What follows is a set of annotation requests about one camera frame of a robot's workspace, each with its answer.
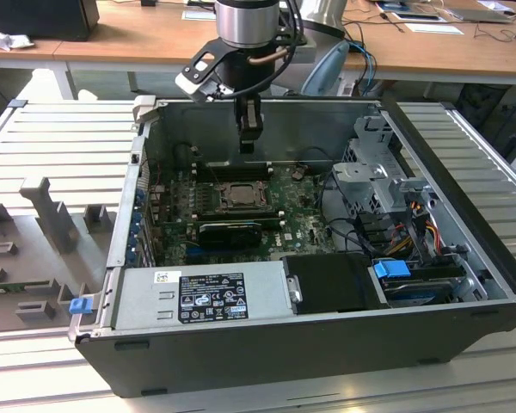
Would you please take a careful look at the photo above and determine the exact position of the grey case latch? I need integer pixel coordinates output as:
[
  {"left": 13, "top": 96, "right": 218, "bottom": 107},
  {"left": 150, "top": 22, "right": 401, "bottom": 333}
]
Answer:
[{"left": 132, "top": 95, "right": 158, "bottom": 126}]

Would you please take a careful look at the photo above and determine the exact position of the white tray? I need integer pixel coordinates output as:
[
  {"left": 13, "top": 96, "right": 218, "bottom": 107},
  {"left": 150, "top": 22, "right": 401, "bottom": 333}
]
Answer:
[{"left": 390, "top": 11, "right": 442, "bottom": 22}]

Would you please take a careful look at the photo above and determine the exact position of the green motherboard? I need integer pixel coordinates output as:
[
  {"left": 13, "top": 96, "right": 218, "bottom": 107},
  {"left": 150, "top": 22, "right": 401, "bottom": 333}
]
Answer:
[{"left": 148, "top": 161, "right": 341, "bottom": 266}]

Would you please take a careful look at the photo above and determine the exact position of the pale blue teach pendant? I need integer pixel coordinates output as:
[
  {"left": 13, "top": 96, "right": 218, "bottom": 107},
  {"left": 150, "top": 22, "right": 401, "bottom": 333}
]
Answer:
[{"left": 300, "top": 40, "right": 351, "bottom": 98}]

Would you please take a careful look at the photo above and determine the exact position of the wooden desk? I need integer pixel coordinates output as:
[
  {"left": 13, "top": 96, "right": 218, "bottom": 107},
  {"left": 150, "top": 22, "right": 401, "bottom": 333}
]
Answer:
[{"left": 0, "top": 0, "right": 516, "bottom": 87}]

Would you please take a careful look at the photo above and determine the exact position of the thick black cable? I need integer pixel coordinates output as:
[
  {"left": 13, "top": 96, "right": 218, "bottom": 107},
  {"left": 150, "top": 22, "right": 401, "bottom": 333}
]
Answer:
[{"left": 316, "top": 171, "right": 373, "bottom": 257}]

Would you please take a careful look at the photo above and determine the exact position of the blue disk carrier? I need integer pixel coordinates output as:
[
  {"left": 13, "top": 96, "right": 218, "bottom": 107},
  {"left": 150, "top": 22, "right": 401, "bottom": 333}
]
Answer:
[{"left": 372, "top": 257, "right": 412, "bottom": 280}]

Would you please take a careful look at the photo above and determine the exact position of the white paper sheet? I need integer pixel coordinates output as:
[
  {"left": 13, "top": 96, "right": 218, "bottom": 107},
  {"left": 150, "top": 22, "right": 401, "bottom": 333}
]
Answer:
[
  {"left": 405, "top": 22, "right": 464, "bottom": 35},
  {"left": 181, "top": 8, "right": 218, "bottom": 22}
]

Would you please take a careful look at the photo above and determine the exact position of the metal drive cage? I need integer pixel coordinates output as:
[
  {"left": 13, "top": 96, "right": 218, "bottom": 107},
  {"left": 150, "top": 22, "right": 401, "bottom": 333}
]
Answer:
[{"left": 329, "top": 114, "right": 439, "bottom": 225}]

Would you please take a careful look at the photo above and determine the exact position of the black box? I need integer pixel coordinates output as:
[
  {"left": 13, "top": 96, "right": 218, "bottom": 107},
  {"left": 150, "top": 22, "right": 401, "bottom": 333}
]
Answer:
[{"left": 0, "top": 0, "right": 101, "bottom": 43}]

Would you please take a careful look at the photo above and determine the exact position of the thin red wire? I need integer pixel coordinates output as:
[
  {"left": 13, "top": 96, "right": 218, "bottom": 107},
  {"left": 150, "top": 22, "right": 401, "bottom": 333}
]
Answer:
[{"left": 148, "top": 158, "right": 167, "bottom": 193}]

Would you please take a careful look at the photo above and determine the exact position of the yellow red wire bundle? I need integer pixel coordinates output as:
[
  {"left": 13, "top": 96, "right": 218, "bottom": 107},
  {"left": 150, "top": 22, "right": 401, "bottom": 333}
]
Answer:
[{"left": 386, "top": 201, "right": 442, "bottom": 257}]

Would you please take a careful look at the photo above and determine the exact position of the grey laptop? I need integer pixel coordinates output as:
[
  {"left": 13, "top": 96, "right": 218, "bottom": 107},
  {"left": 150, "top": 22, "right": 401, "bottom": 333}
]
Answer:
[{"left": 446, "top": 6, "right": 513, "bottom": 25}]

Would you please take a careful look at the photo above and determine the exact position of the blue plastic clip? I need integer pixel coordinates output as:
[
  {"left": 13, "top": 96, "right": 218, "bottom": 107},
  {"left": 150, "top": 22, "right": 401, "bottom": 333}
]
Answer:
[{"left": 68, "top": 298, "right": 91, "bottom": 317}]

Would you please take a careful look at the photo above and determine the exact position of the copper coloured hose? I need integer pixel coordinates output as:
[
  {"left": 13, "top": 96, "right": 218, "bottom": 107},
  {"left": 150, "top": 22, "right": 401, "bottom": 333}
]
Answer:
[{"left": 247, "top": 45, "right": 293, "bottom": 65}]

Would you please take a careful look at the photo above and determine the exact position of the black PC case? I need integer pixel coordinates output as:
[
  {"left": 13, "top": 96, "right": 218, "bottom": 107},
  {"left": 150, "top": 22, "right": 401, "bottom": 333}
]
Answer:
[{"left": 68, "top": 96, "right": 516, "bottom": 399}]

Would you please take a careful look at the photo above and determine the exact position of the crumpled white paper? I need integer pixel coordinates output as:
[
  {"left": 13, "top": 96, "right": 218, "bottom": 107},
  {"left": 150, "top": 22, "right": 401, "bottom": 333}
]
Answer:
[{"left": 0, "top": 23, "right": 36, "bottom": 53}]

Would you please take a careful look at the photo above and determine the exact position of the hard disk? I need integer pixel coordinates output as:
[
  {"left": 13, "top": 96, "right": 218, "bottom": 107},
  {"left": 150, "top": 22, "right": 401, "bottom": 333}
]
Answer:
[{"left": 380, "top": 274, "right": 455, "bottom": 307}]

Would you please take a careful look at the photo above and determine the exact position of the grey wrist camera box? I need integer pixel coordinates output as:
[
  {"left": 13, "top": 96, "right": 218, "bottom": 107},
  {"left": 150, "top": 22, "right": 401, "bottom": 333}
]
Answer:
[{"left": 292, "top": 40, "right": 317, "bottom": 65}]

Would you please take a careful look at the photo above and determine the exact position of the silver power supply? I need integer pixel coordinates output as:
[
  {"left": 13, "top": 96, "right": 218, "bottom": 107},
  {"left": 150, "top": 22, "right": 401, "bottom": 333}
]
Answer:
[{"left": 111, "top": 261, "right": 296, "bottom": 330}]

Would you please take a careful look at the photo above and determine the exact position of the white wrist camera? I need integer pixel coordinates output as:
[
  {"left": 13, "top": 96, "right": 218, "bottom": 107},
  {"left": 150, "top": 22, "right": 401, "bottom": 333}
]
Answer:
[{"left": 174, "top": 38, "right": 237, "bottom": 104}]

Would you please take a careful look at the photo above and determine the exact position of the grey parts rack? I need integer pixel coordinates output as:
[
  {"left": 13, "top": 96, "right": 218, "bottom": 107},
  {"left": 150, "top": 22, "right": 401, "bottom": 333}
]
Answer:
[{"left": 0, "top": 176, "right": 118, "bottom": 335}]

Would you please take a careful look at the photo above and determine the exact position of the blue booklet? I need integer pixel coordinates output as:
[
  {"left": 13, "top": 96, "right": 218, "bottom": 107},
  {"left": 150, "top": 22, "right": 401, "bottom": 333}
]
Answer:
[{"left": 377, "top": 1, "right": 414, "bottom": 13}]

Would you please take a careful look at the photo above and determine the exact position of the blue cable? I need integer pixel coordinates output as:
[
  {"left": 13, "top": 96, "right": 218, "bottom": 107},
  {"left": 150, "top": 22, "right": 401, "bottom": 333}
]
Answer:
[{"left": 355, "top": 40, "right": 378, "bottom": 94}]

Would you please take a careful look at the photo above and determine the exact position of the black RAM slot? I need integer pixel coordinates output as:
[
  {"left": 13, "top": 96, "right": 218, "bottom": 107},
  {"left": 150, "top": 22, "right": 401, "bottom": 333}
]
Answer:
[
  {"left": 196, "top": 209, "right": 281, "bottom": 221},
  {"left": 196, "top": 161, "right": 273, "bottom": 172},
  {"left": 196, "top": 170, "right": 273, "bottom": 182},
  {"left": 197, "top": 216, "right": 286, "bottom": 230}
]

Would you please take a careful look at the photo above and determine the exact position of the green RAM stick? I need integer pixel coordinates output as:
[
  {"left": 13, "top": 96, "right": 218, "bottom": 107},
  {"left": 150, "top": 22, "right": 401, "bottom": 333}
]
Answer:
[{"left": 0, "top": 281, "right": 52, "bottom": 294}]

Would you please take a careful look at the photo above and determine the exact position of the black graphics card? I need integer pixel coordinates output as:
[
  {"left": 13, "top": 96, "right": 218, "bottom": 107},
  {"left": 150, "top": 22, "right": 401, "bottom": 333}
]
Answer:
[{"left": 196, "top": 220, "right": 263, "bottom": 250}]

